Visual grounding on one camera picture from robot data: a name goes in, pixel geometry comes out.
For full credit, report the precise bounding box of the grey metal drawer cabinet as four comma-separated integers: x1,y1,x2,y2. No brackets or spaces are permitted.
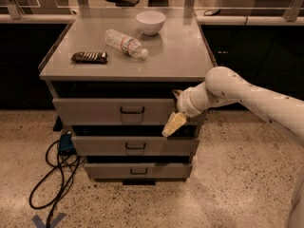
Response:
37,7,219,186

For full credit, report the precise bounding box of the white ceramic bowl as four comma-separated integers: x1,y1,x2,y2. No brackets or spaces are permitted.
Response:
136,11,166,35

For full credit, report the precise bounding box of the glass partition with frame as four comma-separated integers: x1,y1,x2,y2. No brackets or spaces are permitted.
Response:
0,0,304,23

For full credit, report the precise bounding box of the grey top drawer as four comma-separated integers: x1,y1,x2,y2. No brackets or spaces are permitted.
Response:
53,98,176,125

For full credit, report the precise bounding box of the black floor cable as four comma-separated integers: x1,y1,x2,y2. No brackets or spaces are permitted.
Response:
28,139,84,228

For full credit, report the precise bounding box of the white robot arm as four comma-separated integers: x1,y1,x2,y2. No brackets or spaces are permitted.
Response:
162,66,304,228

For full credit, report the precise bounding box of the dark striped snack bar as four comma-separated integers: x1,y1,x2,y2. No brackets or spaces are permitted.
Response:
71,51,108,64

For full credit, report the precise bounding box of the blue power adapter box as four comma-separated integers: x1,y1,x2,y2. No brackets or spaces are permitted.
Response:
58,134,75,155

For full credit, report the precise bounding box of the clear plastic water bottle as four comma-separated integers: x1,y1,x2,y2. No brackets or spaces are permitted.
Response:
104,28,149,60

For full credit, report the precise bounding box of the blue tape floor marker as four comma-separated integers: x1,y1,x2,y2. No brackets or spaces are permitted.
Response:
30,212,67,228

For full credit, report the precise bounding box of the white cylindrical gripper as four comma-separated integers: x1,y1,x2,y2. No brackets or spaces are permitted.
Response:
162,83,228,137

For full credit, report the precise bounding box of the grey middle drawer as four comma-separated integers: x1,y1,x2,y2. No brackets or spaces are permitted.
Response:
72,136,199,156

